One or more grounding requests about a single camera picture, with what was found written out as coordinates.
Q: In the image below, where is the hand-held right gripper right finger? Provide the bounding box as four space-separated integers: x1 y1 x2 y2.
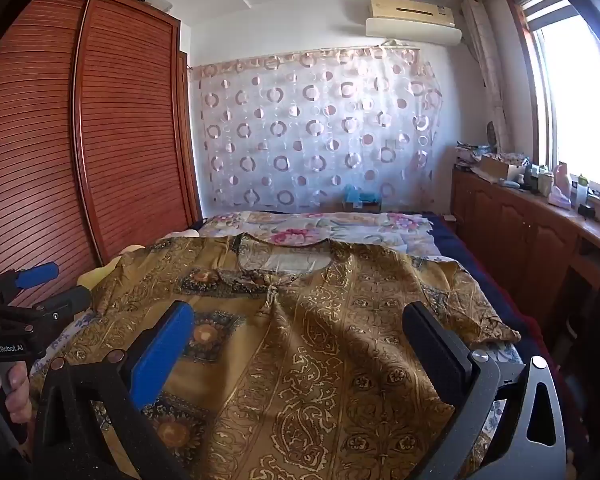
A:
402 302 567 480

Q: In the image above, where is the wooden headboard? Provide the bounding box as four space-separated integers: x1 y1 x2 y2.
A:
0 0 203 301

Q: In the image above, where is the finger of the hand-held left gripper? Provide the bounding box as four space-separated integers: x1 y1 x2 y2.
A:
0 261 60 292
29 285 92 319

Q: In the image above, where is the cardboard box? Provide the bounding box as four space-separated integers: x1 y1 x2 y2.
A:
480 152 523 182

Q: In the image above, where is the pale tied window curtain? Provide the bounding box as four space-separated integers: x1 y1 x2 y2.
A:
461 0 513 153

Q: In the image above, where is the dark blue bed cover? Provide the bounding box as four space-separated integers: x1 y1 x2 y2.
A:
420 212 556 361

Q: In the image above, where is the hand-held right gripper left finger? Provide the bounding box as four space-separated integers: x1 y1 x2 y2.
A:
31 300 197 480

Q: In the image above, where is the pile of papers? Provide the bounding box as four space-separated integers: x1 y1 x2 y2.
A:
455 140 492 169

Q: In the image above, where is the golden patterned shirt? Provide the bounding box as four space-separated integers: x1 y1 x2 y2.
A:
67 232 523 480

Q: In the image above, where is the wooden-framed window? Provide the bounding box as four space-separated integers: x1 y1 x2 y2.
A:
505 0 600 201

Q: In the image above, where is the person's left hand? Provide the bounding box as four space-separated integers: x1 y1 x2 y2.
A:
0 362 33 426

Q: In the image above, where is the teal box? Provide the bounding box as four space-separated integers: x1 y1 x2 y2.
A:
341 185 383 213

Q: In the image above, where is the wall air conditioner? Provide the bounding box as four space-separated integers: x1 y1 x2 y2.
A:
365 0 463 44

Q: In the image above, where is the green-capped bottle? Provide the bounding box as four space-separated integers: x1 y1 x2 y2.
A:
570 174 590 209

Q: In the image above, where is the circle-patterned sheer curtain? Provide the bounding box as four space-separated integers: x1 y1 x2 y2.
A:
189 45 443 213

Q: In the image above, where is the wooden low cabinet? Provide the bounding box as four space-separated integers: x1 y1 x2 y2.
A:
450 167 600 331

